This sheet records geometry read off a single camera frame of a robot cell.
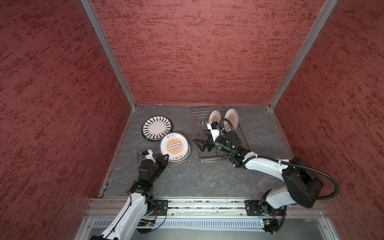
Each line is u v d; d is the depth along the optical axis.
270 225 0.71
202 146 0.70
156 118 1.10
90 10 0.71
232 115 1.00
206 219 0.71
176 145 0.89
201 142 0.69
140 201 0.57
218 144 0.70
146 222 0.72
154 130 1.03
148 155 0.77
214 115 1.00
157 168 0.71
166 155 0.84
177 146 0.89
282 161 0.49
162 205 0.75
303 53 0.89
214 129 0.68
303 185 0.44
